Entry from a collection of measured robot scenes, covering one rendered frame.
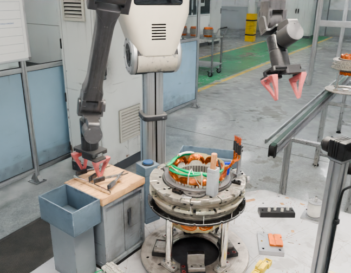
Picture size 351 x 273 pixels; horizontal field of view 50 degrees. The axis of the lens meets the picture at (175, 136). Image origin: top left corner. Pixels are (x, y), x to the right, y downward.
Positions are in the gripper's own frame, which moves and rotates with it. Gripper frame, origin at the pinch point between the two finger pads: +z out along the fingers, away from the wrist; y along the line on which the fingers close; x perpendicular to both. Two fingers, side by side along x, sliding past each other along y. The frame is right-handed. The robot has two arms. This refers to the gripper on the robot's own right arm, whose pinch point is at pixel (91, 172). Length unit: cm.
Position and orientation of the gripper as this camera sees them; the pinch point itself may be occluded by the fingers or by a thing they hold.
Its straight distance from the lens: 134.9
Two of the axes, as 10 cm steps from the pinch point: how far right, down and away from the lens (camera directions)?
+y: 8.0, 2.3, -5.5
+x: 5.9, -2.8, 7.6
